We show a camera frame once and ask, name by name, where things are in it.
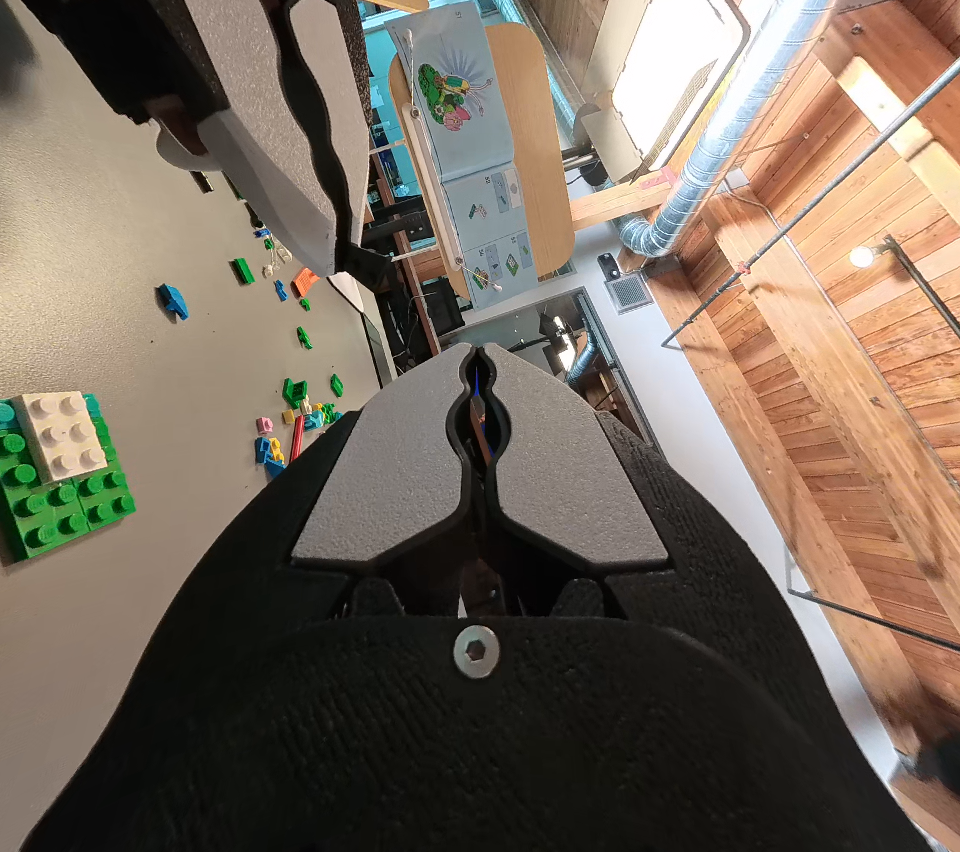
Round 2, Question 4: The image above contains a grey desk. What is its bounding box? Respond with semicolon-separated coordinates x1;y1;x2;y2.
0;0;387;852

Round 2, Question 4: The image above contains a green brick build white top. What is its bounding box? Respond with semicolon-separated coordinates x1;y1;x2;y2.
0;390;138;563

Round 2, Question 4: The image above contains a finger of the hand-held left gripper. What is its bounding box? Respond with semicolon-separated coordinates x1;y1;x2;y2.
147;0;342;277
287;0;374;249

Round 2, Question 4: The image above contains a light blue instruction booklet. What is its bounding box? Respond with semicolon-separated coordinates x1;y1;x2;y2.
384;8;540;309

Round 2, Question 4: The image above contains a grey vent grille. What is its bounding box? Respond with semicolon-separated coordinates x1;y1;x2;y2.
606;270;652;315

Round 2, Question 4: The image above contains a small blue toy brick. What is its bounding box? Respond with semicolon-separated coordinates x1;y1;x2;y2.
468;368;498;463

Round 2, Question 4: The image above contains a wooden booklet stand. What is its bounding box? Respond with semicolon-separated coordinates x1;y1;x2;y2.
388;23;577;302

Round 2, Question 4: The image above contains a black pipe lamp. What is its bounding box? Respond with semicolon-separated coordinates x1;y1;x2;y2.
847;233;960;337

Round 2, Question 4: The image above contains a white ceiling light panel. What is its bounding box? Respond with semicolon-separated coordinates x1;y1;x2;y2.
581;0;753;186

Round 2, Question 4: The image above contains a thin metal rod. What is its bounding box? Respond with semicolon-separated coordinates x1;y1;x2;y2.
783;544;960;637
660;58;960;351

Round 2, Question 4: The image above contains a black flat panel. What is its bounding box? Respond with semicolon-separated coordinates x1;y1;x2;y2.
362;312;396;388

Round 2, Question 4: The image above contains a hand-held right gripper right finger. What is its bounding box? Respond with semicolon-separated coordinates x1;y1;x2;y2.
482;342;670;576

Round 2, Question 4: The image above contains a pile of colourful toy bricks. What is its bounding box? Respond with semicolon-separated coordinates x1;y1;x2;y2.
253;398;346;482

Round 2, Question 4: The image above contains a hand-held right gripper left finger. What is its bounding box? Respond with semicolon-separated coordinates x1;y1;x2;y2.
289;342;481;576

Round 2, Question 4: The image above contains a person's left hand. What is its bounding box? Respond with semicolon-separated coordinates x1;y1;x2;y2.
146;94;207;156

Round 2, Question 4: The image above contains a large silver spiral air duct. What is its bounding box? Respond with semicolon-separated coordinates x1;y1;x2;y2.
618;0;909;261

